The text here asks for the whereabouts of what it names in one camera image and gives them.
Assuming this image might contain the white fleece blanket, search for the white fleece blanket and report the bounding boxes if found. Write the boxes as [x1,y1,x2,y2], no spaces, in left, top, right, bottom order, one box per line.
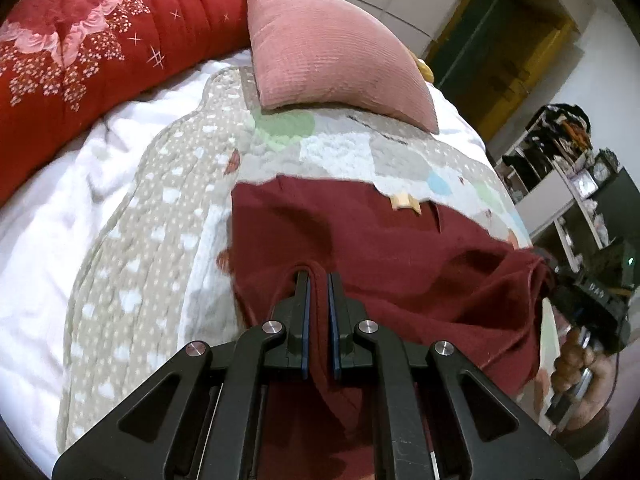
[0,55,488,467]

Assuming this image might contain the quilted patchwork bedspread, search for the quilted patchwork bedspread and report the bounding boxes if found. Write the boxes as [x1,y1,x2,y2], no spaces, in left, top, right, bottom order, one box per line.
[55,67,533,453]

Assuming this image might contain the dark green cabinet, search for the dark green cabinet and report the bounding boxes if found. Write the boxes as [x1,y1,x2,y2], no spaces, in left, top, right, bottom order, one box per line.
[562,167,640,266]

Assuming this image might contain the person's right hand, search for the person's right hand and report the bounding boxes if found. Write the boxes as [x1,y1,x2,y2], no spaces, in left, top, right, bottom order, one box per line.
[556,325,622,417]

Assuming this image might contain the green door with yellow frame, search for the green door with yellow frame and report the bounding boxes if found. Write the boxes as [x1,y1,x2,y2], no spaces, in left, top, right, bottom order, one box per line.
[425,0,581,137]

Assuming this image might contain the small table clock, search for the small table clock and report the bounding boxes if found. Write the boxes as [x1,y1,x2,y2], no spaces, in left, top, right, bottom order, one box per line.
[592,149,622,183]

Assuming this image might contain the maroon pants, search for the maroon pants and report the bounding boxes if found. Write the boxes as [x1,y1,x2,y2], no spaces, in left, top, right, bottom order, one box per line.
[231,175,556,480]

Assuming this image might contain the person's right forearm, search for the person's right forearm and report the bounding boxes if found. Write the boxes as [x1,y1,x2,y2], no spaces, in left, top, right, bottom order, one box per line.
[549,404,612,461]

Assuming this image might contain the white cluttered shelf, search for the white cluttered shelf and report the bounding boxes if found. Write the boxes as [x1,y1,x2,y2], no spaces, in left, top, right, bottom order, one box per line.
[500,104,628,273]

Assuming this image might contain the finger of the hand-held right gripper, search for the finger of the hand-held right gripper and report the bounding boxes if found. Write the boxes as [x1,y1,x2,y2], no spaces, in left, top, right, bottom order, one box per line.
[551,284,585,328]
[531,246,566,282]

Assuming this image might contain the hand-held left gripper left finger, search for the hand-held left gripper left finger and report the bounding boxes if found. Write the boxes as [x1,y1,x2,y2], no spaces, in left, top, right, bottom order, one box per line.
[51,271,313,480]

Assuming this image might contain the pink ribbed pillow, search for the pink ribbed pillow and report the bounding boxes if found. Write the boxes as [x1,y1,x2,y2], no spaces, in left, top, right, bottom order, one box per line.
[239,0,440,135]

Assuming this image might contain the red floral quilt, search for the red floral quilt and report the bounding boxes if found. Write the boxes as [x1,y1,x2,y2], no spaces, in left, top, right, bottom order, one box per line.
[0,0,251,202]

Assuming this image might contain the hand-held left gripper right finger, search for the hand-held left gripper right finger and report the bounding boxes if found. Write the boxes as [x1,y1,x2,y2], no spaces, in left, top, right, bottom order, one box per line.
[327,272,581,480]

